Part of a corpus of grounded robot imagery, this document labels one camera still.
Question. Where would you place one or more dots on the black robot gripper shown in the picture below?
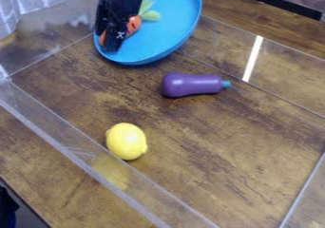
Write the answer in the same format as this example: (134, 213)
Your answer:
(120, 10)

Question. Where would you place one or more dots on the clear acrylic enclosure wall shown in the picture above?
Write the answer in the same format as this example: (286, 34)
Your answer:
(229, 155)

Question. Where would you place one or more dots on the yellow toy lemon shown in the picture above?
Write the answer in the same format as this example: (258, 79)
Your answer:
(126, 141)

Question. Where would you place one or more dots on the dark bar at background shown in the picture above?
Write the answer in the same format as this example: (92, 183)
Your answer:
(299, 9)

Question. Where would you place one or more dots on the orange toy carrot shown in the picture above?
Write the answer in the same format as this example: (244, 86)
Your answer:
(145, 15)

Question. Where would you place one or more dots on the purple toy eggplant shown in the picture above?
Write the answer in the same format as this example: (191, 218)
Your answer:
(181, 84)

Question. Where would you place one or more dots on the blue round plastic tray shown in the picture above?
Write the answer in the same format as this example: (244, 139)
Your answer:
(159, 37)

